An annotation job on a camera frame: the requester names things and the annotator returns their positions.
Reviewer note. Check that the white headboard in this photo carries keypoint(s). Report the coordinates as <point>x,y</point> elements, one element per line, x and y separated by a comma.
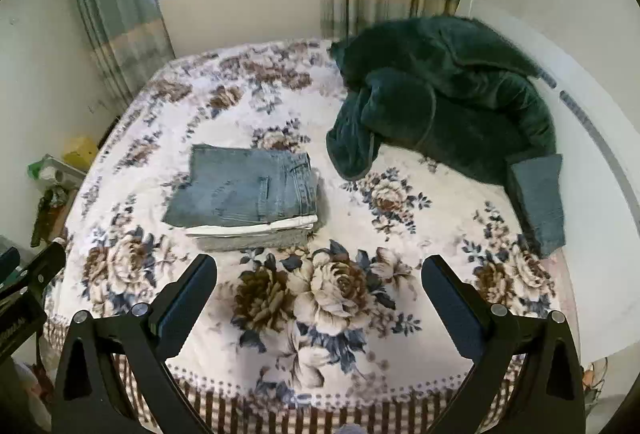
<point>590,214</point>

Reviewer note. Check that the white tray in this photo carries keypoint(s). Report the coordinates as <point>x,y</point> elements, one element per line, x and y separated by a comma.
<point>60,166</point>

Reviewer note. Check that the folded blue jeans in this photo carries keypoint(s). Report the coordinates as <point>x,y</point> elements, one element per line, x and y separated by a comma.
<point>235,189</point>

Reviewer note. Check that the white plastic bag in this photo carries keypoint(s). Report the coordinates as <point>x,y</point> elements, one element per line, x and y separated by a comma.
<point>32,389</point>

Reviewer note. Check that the yellow box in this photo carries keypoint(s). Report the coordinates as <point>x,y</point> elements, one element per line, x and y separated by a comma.
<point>81,151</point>

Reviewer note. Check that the floral bedspread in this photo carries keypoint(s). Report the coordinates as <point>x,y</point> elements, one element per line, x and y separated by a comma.
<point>325,154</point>

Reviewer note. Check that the folded white pants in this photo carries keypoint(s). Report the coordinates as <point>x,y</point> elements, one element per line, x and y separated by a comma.
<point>240,230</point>

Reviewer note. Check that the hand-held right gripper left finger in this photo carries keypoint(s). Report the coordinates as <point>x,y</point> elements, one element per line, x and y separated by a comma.
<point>186,306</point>

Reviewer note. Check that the folded grey pants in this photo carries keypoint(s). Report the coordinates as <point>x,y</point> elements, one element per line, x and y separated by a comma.
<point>250,241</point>

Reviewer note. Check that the dark green plush blanket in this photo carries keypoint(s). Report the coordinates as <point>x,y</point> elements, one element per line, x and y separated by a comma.
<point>450,104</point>

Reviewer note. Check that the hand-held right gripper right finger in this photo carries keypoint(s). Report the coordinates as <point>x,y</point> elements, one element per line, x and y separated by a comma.
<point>451,306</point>

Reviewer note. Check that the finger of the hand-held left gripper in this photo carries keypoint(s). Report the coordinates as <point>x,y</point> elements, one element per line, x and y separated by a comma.
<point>9,261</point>
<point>42,264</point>

